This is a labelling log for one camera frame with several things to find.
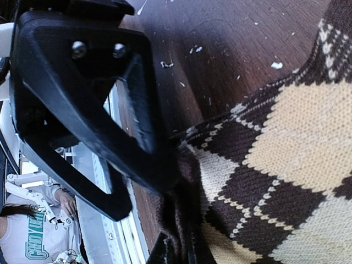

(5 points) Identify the person in white shirt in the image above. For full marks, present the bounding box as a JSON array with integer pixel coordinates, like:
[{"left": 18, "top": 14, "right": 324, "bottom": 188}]
[{"left": 1, "top": 184, "right": 82, "bottom": 263}]

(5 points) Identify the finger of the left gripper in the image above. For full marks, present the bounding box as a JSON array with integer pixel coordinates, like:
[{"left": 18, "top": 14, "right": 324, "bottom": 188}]
[{"left": 9, "top": 0, "right": 182, "bottom": 222}]

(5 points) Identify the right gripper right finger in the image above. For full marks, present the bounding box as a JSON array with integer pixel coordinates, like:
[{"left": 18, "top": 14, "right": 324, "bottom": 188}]
[{"left": 187, "top": 222, "right": 215, "bottom": 264}]

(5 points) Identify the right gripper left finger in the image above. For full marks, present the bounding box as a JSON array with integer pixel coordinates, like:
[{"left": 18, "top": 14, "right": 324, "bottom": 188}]
[{"left": 146, "top": 233, "right": 179, "bottom": 264}]

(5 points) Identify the aluminium front rail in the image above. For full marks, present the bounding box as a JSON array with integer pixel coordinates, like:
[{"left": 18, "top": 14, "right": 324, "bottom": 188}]
[{"left": 0, "top": 90, "right": 155, "bottom": 264}]

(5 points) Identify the brown argyle sock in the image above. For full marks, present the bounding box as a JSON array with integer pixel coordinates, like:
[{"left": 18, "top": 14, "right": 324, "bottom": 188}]
[{"left": 160, "top": 1, "right": 351, "bottom": 263}]

